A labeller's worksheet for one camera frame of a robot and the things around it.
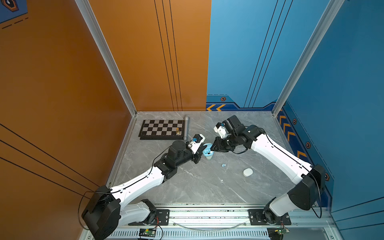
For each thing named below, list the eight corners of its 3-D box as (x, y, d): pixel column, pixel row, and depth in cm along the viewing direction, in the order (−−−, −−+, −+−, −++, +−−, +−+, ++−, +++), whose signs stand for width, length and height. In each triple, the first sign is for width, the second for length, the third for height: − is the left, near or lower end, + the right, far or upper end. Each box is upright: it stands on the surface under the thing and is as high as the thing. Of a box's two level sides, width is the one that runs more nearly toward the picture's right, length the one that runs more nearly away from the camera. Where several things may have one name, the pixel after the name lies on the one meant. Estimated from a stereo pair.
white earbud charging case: (243, 176, 89) (244, 174, 87) (242, 170, 92) (243, 168, 90) (252, 176, 89) (254, 174, 87) (251, 170, 92) (252, 168, 90)
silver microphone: (182, 140, 106) (182, 137, 103) (184, 119, 119) (183, 116, 116) (188, 140, 106) (187, 137, 103) (189, 119, 119) (189, 116, 116)
